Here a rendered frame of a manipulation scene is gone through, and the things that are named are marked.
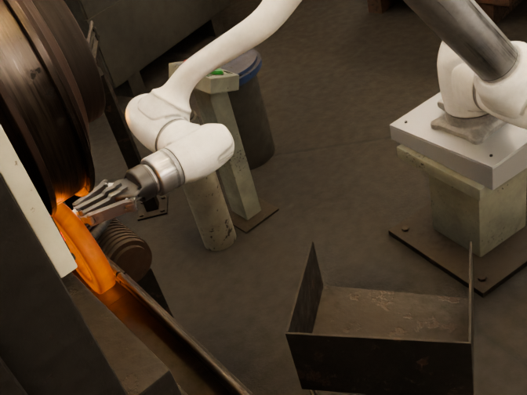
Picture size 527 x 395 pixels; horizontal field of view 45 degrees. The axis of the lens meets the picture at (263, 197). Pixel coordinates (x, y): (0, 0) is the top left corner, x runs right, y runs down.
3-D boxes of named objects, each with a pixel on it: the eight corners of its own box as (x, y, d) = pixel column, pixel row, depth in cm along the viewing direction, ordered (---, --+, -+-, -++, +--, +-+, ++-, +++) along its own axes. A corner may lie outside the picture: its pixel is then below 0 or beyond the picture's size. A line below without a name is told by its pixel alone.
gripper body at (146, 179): (165, 200, 135) (126, 221, 131) (143, 186, 141) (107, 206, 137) (155, 170, 131) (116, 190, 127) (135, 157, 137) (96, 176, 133)
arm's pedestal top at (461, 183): (473, 111, 204) (472, 100, 201) (561, 147, 180) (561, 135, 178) (397, 157, 193) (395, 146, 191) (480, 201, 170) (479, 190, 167)
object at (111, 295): (98, 317, 117) (96, 314, 116) (55, 273, 130) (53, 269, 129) (132, 293, 120) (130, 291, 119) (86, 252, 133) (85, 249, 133)
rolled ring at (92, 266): (47, 186, 120) (30, 196, 118) (90, 225, 107) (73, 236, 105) (85, 258, 131) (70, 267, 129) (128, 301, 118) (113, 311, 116)
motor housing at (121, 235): (169, 398, 180) (99, 261, 149) (131, 357, 196) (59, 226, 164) (205, 368, 186) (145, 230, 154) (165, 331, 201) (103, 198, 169)
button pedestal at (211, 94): (251, 236, 228) (203, 83, 192) (212, 211, 245) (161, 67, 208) (283, 212, 235) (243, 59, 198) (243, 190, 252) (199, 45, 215)
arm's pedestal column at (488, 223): (474, 178, 226) (472, 102, 208) (576, 230, 197) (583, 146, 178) (388, 234, 213) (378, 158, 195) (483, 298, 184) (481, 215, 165)
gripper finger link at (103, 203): (129, 199, 134) (133, 201, 133) (82, 226, 129) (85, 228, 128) (125, 184, 132) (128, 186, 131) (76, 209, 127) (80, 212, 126)
